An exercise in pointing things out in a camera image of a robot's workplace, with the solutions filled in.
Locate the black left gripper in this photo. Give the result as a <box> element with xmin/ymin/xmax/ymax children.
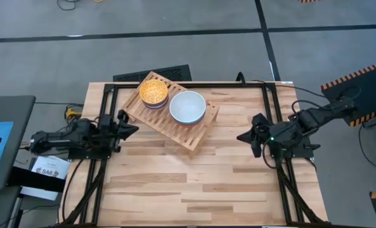
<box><xmin>108</xmin><ymin>110</ymin><xmax>140</xmax><ymax>152</ymax></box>

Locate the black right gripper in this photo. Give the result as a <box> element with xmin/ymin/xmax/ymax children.
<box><xmin>237</xmin><ymin>113</ymin><xmax>276</xmax><ymax>158</ymax></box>

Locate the patterned bowl with red rim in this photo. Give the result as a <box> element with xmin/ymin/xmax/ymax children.
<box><xmin>142</xmin><ymin>98</ymin><xmax>169</xmax><ymax>107</ymax></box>

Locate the yellow patterned bowl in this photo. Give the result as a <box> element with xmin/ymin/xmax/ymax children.
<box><xmin>139</xmin><ymin>79</ymin><xmax>169</xmax><ymax>105</ymax></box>

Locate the plain green bowl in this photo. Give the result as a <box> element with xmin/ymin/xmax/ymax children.
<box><xmin>171</xmin><ymin>115</ymin><xmax>206</xmax><ymax>126</ymax></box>

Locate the plain white bowl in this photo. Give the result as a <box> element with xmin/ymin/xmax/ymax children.
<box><xmin>169</xmin><ymin>91</ymin><xmax>207</xmax><ymax>124</ymax></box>

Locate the wooden slatted shelf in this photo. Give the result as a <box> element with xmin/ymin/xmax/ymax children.
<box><xmin>120</xmin><ymin>71</ymin><xmax>221</xmax><ymax>152</ymax></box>

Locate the black perforated floor mat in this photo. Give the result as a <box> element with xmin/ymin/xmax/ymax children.
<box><xmin>112</xmin><ymin>64</ymin><xmax>193</xmax><ymax>82</ymax></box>

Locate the white printed paper sheet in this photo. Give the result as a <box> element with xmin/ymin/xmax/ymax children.
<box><xmin>20</xmin><ymin>155</ymin><xmax>70</xmax><ymax>201</ymax></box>

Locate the grey side desk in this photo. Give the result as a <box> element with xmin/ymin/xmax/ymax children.
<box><xmin>0</xmin><ymin>95</ymin><xmax>36</xmax><ymax>193</ymax></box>

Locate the large hazard-striped black box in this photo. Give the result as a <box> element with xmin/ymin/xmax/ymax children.
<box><xmin>320</xmin><ymin>58</ymin><xmax>376</xmax><ymax>127</ymax></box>

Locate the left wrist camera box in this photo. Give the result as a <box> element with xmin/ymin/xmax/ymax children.
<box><xmin>99</xmin><ymin>114</ymin><xmax>114</xmax><ymax>129</ymax></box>

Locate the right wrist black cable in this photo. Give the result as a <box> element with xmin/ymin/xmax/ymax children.
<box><xmin>261</xmin><ymin>139</ymin><xmax>281</xmax><ymax>169</ymax></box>

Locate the black aluminium table frame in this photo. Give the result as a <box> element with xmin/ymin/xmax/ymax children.
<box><xmin>59</xmin><ymin>81</ymin><xmax>330</xmax><ymax>227</ymax></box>

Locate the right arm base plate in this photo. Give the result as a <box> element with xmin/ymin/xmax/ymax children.
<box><xmin>271</xmin><ymin>142</ymin><xmax>321</xmax><ymax>159</ymax></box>

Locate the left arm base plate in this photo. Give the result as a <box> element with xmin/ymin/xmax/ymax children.
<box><xmin>67</xmin><ymin>147</ymin><xmax>112</xmax><ymax>160</ymax></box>

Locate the yellow cable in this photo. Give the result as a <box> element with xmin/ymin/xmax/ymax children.
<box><xmin>65</xmin><ymin>106</ymin><xmax>82</xmax><ymax>121</ymax></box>

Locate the black table-edge cable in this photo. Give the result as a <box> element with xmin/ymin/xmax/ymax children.
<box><xmin>236</xmin><ymin>71</ymin><xmax>327</xmax><ymax>99</ymax></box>

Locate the black floor cable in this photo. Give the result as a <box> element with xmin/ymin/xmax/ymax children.
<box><xmin>358</xmin><ymin>122</ymin><xmax>376</xmax><ymax>165</ymax></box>
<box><xmin>56</xmin><ymin>0</ymin><xmax>81</xmax><ymax>11</ymax></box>

